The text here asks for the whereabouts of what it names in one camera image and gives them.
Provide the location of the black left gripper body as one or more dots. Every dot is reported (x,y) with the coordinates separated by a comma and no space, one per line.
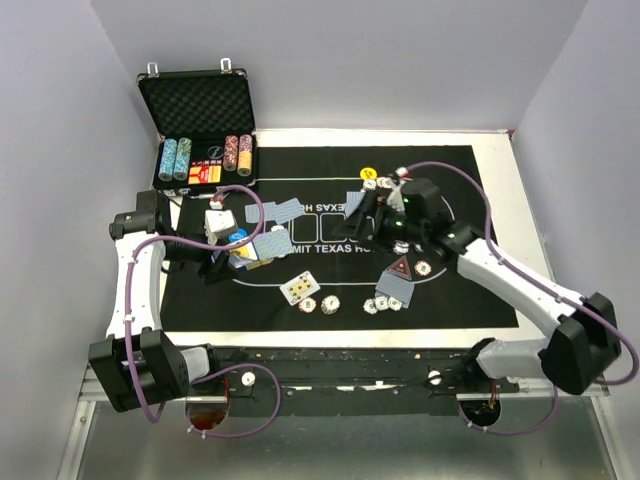
(208,268)

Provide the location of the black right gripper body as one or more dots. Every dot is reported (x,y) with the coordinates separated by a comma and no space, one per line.
(391,225)

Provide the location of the blue playing card box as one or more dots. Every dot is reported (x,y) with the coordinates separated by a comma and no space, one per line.
(246,258)

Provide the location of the blue small blind button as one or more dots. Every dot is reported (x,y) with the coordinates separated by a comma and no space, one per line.
(237,236)

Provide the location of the red triangular dealer button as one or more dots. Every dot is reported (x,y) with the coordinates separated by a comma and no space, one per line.
(401,268)

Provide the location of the yellow big blind button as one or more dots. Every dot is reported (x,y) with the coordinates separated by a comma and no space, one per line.
(368,173)

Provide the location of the blue backed card bottom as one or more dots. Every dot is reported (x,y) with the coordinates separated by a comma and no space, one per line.
(401,292)

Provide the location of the blue backed card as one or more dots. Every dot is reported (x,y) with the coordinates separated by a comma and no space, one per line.
(401,292)
(252,212)

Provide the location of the face up spade card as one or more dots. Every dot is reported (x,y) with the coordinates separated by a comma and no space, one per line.
(300,287)

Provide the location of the red poker chip stack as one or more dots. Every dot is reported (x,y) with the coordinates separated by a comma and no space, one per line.
(307,305)

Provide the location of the blue poker chip stack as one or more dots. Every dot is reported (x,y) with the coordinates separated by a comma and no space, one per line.
(380,304)

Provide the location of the grey poker chip stack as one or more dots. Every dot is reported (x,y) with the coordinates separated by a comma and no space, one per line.
(330,305)

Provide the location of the blue backed card fan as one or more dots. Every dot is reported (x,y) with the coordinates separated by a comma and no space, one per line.
(271,245)

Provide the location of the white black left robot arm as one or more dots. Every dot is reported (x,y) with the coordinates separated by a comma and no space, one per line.
(137,362)

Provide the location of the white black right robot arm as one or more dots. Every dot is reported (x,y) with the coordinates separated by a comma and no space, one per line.
(577,342)

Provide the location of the black poker table mat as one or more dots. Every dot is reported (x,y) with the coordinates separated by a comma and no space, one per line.
(320,177)

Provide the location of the card deck in case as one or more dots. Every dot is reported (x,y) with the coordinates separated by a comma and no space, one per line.
(205,172)

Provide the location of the white table board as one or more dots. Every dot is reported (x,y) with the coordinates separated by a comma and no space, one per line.
(514,224)

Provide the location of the blue chip row in case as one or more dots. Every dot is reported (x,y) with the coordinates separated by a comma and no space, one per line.
(167,160)

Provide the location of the green chip row in case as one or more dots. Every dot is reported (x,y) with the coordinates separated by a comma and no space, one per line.
(182,159)

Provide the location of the red chip row in case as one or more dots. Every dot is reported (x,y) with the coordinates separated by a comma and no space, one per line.
(231,152)

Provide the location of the orange chip row in case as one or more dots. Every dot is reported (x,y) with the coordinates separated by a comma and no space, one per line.
(245,155)

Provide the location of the black aluminium poker case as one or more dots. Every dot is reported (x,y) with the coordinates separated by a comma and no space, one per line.
(205,106)

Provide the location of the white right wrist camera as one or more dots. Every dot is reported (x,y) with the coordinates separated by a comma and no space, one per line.
(395,199)

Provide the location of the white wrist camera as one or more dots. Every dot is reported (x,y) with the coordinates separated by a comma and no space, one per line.
(219,224)
(395,199)

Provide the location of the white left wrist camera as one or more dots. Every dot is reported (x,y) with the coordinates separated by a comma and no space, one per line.
(219,224)

